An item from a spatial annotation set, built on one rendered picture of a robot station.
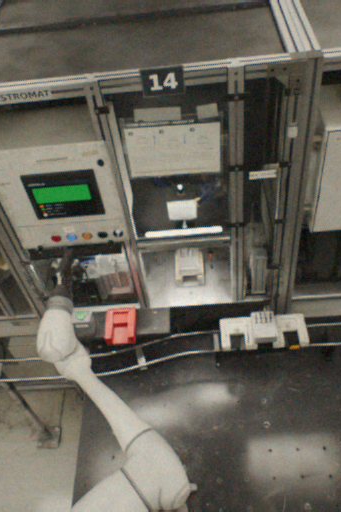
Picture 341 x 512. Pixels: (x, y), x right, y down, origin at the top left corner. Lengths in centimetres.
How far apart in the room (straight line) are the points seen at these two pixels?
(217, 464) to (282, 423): 32
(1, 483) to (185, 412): 127
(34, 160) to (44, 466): 188
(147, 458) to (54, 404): 189
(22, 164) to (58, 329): 55
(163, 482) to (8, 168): 107
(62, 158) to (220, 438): 129
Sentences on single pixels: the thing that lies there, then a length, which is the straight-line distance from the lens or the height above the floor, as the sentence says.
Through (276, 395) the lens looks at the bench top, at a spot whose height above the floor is 68.
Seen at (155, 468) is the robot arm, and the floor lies 148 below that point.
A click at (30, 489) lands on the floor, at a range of 300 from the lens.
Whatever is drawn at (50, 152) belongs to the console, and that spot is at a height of 181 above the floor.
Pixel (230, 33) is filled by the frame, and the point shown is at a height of 201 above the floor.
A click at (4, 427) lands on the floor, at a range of 320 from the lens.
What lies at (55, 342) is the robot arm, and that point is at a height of 146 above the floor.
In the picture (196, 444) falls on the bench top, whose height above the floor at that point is 68.
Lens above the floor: 270
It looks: 48 degrees down
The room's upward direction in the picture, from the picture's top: 9 degrees counter-clockwise
